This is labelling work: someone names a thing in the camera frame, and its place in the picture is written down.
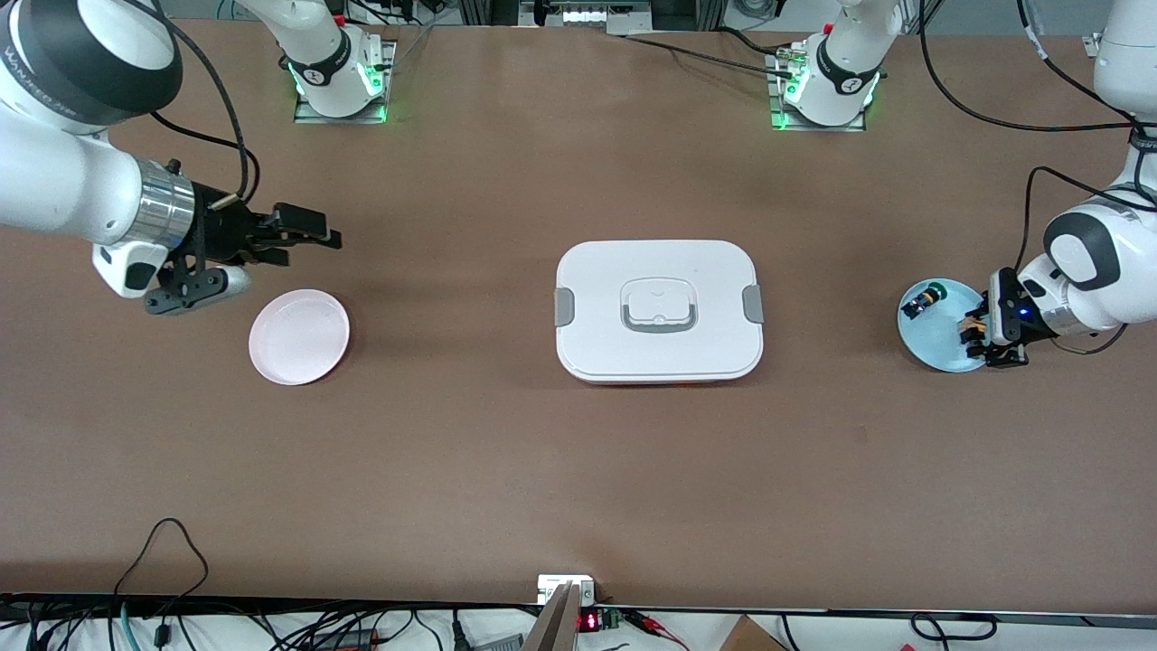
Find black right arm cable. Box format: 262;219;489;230
145;0;263;213

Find white post bracket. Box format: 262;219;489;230
537;574;597;605

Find pink round plate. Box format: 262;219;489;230
249;289;352;386

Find aluminium profile post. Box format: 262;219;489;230
522;583;582;651

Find thick black floor cable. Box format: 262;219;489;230
909;612;999;643

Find red clip wires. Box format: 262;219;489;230
624;609;690;651

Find black power adapter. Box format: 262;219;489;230
307;627;382;650

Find black cable across table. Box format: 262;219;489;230
622;27;798;80

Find light blue round plate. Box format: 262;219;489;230
897;278;995;373

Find thin black cable loop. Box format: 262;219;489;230
113;517;211;625

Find white power strip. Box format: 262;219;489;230
560;3;654;26

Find white lidded storage box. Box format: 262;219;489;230
553;240;766;387

